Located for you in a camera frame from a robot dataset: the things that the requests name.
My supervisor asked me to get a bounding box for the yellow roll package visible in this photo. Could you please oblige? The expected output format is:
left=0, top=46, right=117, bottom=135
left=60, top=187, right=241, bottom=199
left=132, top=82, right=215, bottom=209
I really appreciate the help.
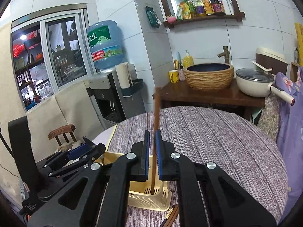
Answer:
left=294, top=23, right=303, bottom=66

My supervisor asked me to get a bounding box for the cream plastic utensil holder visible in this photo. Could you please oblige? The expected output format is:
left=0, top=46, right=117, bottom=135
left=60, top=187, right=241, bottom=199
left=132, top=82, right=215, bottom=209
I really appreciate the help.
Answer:
left=101, top=151, right=173, bottom=212

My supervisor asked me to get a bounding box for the yellow label sauce bottle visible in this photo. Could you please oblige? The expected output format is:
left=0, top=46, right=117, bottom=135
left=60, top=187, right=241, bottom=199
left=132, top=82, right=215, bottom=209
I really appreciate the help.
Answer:
left=202, top=0, right=214, bottom=15

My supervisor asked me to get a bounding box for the black chopstick gold band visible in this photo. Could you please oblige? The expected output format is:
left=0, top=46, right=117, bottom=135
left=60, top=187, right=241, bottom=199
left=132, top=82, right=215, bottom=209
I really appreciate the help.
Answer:
left=160, top=205, right=179, bottom=227

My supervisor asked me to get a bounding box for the grey water dispenser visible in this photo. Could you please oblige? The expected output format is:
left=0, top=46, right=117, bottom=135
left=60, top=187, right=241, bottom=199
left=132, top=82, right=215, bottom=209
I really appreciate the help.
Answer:
left=87, top=64, right=145, bottom=129

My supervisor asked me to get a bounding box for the yellow mug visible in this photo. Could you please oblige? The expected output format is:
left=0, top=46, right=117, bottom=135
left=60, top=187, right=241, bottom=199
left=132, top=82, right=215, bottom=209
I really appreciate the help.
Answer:
left=169, top=70, right=180, bottom=84

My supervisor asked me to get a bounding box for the green hanging packet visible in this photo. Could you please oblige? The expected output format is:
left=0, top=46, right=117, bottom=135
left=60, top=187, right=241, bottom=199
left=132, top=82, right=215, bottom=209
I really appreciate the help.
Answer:
left=145, top=6, right=162, bottom=28

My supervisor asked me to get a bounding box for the wooden framed wall shelf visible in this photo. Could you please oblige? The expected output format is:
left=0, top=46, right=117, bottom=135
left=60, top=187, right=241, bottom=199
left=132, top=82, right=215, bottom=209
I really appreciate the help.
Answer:
left=160, top=0, right=245, bottom=29

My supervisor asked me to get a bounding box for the wooden chair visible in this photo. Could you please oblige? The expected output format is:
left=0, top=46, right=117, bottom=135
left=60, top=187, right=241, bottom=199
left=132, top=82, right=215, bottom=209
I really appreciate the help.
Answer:
left=48, top=124, right=77, bottom=147

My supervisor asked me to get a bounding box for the woven pattern basin sink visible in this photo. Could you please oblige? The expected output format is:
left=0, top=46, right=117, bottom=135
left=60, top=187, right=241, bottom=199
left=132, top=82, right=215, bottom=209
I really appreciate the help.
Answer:
left=183, top=63, right=234, bottom=91

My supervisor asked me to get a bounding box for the pink patterned small cup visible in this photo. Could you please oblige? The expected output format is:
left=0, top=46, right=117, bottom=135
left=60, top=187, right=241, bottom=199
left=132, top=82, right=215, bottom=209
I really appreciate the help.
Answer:
left=178, top=69, right=185, bottom=81

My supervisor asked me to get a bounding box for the dark wooden counter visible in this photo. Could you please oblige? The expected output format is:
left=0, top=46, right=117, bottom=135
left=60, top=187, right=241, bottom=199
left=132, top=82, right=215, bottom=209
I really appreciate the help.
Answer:
left=159, top=80, right=265, bottom=120

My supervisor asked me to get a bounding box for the yellow snack bag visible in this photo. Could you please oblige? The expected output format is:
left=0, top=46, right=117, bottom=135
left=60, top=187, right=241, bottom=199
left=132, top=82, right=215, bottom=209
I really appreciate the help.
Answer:
left=177, top=1, right=191, bottom=21

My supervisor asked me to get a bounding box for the window with white frame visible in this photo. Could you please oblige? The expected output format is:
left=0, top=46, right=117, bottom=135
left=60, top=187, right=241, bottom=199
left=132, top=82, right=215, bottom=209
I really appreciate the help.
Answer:
left=11, top=4, right=96, bottom=111

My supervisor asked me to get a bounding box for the brown wooden chopstick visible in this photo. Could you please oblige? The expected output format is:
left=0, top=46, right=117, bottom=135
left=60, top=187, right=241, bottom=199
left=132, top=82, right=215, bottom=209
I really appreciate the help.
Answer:
left=150, top=87, right=162, bottom=195

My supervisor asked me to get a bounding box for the pink small bowl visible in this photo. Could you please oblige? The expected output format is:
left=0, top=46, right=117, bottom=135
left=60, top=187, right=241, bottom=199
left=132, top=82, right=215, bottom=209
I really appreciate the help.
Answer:
left=166, top=15, right=177, bottom=24

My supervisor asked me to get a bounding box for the purple label bottle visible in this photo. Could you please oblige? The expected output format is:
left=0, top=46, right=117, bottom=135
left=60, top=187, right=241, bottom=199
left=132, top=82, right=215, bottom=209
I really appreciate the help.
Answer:
left=194, top=0, right=206, bottom=16

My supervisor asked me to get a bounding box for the brown white rice cooker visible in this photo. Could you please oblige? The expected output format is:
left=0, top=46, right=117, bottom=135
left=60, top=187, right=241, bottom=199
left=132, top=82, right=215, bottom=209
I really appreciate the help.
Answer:
left=256, top=47, right=288, bottom=75

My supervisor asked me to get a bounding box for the cat print chair cushion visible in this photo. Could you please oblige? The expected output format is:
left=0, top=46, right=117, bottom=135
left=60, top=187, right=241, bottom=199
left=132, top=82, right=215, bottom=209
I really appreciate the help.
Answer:
left=56, top=140, right=82, bottom=152

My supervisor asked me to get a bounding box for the purple floral cloth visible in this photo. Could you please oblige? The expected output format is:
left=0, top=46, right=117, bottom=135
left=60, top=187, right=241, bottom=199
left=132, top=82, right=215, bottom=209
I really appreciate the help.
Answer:
left=256, top=65, right=303, bottom=218

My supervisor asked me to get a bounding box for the bronze faucet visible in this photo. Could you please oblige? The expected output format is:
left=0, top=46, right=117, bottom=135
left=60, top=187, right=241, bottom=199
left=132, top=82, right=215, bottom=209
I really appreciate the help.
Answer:
left=217, top=46, right=230, bottom=64

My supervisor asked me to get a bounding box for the blue water jug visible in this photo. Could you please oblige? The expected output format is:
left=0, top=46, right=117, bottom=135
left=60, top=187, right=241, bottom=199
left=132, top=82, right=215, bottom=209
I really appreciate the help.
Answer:
left=87, top=21, right=124, bottom=70

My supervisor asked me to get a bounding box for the white pot with glass lid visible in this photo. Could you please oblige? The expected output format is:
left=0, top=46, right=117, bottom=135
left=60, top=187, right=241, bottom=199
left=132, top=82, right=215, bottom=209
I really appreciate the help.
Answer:
left=236, top=68, right=295, bottom=106

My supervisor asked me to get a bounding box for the dark soy sauce bottle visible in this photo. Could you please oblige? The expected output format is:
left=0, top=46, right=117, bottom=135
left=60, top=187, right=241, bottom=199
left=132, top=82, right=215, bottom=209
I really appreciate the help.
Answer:
left=209, top=0, right=226, bottom=15

